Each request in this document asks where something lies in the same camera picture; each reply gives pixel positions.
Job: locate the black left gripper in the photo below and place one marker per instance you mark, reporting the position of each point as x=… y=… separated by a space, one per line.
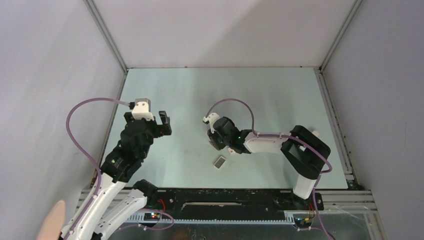
x=163 y=129

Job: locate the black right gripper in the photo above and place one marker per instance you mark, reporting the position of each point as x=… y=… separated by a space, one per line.
x=214 y=135

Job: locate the white staple box sleeve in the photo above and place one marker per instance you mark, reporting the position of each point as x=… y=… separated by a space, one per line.
x=231 y=151

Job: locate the staple tray with staples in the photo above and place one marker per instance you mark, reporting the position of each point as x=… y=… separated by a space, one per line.
x=219 y=162

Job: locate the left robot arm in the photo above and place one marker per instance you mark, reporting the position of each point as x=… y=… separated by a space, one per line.
x=93 y=220

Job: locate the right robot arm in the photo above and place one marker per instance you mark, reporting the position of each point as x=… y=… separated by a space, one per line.
x=306 y=153

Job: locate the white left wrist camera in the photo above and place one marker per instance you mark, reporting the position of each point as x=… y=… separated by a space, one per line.
x=142 y=109

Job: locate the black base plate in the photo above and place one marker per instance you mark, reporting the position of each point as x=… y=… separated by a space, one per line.
x=232 y=204

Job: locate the grey cable duct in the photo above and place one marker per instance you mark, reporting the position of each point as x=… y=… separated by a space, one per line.
x=147 y=218

